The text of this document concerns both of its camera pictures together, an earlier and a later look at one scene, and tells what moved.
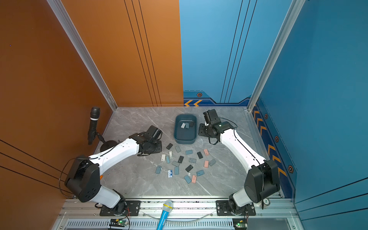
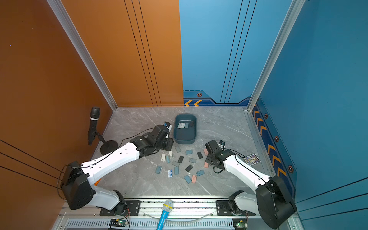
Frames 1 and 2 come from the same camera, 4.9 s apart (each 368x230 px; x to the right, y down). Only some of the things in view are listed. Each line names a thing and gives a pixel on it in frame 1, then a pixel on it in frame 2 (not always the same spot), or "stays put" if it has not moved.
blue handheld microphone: (167, 208) stays put
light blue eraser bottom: (187, 178) stays put
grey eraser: (175, 163) stays put
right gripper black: (201, 130) → (207, 158)
